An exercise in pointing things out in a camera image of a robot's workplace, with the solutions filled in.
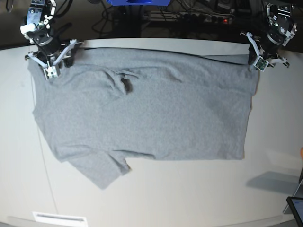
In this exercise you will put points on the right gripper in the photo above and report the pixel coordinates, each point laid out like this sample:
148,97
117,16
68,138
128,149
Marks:
49,45

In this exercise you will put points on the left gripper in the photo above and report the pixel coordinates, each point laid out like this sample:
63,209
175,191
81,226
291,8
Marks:
270,44

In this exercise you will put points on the grey T-shirt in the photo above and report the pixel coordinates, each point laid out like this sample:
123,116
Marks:
114,104

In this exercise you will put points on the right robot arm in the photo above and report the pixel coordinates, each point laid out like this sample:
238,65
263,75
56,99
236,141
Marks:
38,29

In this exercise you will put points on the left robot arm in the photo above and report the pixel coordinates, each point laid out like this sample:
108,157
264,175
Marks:
278,28

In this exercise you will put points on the black power strip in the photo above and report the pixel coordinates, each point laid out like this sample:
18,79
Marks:
206,18

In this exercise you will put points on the black tablet device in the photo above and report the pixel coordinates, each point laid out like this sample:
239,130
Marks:
296,206

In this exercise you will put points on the white table label strip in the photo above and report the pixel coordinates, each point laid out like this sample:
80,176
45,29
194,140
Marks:
58,219

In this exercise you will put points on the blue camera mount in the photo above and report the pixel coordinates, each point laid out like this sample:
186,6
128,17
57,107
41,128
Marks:
138,2

